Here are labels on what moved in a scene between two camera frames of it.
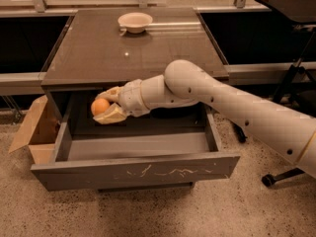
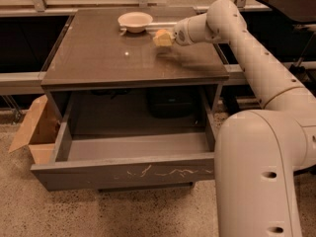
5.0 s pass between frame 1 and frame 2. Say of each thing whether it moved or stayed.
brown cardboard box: stayed
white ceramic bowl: stayed
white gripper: moved
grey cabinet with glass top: stayed
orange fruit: moved
